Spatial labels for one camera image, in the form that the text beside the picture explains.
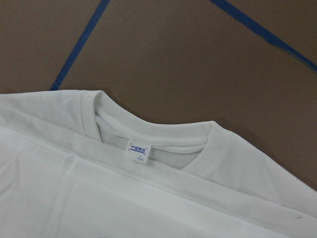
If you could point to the white long-sleeve printed shirt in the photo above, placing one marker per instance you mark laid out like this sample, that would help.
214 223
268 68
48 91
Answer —
74 164

